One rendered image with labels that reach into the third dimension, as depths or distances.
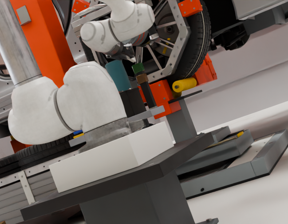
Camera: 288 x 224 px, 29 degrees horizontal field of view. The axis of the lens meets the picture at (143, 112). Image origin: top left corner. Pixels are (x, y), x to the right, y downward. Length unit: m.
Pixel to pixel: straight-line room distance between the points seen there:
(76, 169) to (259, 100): 5.27
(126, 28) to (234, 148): 0.93
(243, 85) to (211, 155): 4.17
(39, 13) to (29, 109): 1.15
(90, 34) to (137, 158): 0.65
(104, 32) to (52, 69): 0.81
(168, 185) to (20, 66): 0.62
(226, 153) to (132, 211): 1.11
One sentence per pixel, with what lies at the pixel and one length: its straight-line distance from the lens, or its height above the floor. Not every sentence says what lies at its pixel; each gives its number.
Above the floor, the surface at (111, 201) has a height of 0.22.
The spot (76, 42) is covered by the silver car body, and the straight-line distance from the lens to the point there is 3.45.
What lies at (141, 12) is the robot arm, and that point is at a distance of 2.11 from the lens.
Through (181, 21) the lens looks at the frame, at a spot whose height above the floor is 0.80.
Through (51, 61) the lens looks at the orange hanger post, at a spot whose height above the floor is 0.87.
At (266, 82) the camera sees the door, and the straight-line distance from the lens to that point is 6.84.
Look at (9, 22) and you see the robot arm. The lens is 1.91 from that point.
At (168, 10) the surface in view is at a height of 0.96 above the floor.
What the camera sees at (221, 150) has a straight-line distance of 2.76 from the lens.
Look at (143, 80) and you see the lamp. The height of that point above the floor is 0.58.
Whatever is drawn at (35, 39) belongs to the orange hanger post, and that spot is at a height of 1.00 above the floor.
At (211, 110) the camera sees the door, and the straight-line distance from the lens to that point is 7.05.
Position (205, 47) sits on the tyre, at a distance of 2.94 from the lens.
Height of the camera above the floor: 0.43
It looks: level
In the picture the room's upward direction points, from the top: 21 degrees counter-clockwise
